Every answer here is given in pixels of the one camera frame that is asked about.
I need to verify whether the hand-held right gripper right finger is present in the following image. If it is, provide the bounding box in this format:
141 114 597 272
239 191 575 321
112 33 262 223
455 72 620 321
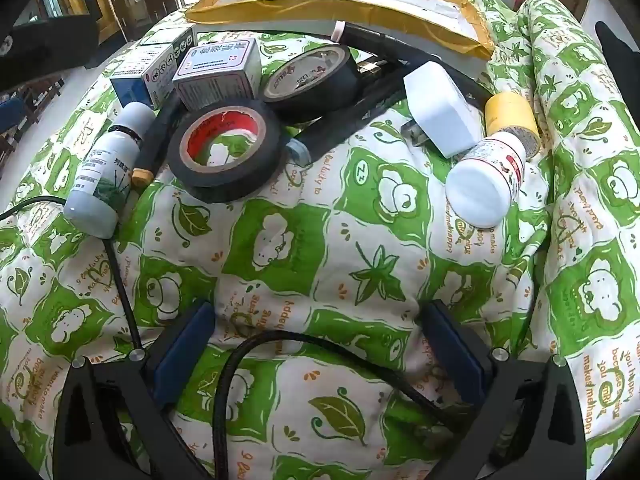
420 299 588 480

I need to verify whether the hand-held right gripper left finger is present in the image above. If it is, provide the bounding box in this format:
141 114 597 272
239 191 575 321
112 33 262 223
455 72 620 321
52 300 217 480

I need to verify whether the blue and white medicine box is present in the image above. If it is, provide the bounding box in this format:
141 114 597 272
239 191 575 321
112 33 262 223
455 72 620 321
110 45 176 108

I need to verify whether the green and white medicine box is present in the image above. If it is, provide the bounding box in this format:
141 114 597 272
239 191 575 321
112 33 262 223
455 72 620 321
142 25 198 61

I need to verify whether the white bottle with green label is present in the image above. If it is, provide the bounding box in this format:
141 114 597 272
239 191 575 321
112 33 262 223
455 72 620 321
64 102 158 238

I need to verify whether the black pen with gold tip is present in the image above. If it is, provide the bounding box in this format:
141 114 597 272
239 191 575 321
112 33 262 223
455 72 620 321
132 95 181 188

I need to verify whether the grey medicine box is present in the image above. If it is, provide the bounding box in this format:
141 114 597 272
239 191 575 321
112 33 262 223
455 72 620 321
172 37 263 111

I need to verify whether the white pill bottle red label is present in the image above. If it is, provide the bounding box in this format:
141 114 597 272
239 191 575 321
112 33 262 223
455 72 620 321
445 132 527 228

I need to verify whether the black tape roll red core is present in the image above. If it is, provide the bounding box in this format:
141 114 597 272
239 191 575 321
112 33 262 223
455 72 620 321
167 101 288 203

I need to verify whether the white charger plug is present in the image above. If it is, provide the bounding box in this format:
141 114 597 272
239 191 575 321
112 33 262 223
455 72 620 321
402 60 483 158

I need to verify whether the yellow tape roll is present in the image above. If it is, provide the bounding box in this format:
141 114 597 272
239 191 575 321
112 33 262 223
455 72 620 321
484 92 541 148

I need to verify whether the black marker grey end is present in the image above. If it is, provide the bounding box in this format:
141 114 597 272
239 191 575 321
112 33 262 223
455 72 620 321
287 72 416 163

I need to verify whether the black tape roll beige core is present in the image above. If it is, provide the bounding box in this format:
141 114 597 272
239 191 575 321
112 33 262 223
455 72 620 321
262 45 361 123

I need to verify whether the white tray with yellow tape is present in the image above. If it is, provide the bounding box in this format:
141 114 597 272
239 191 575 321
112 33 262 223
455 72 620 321
185 0 496 61

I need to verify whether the black marker white end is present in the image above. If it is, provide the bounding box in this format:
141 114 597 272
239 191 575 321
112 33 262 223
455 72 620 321
332 20 493 106

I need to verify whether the green printed blanket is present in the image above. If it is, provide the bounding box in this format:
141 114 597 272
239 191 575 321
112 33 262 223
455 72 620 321
0 0 640 480

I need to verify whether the black cloth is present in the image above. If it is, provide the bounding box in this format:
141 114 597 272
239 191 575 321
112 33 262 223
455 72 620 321
595 20 640 131

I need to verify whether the braided black cable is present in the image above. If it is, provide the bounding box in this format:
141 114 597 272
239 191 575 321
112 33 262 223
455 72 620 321
212 334 453 480

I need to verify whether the thin black cable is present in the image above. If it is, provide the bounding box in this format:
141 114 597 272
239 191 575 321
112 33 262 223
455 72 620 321
0 195 146 351

